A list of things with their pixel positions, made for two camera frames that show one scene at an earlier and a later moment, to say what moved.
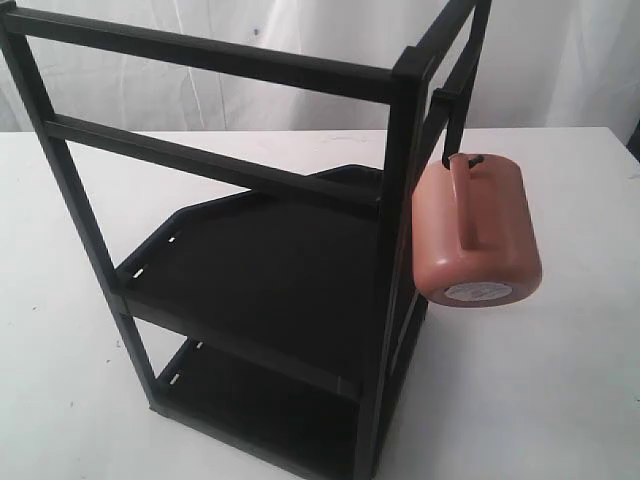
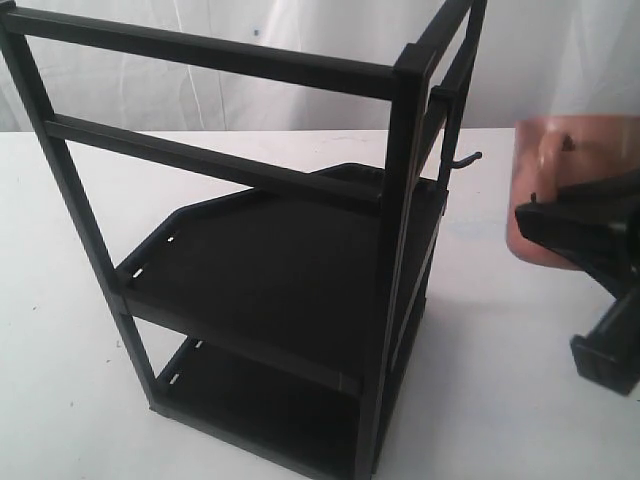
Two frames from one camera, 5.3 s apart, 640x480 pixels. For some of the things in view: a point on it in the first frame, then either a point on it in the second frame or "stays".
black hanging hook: [455, 100] stays
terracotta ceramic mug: [475, 240] to [551, 152]
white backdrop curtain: [544, 65] stays
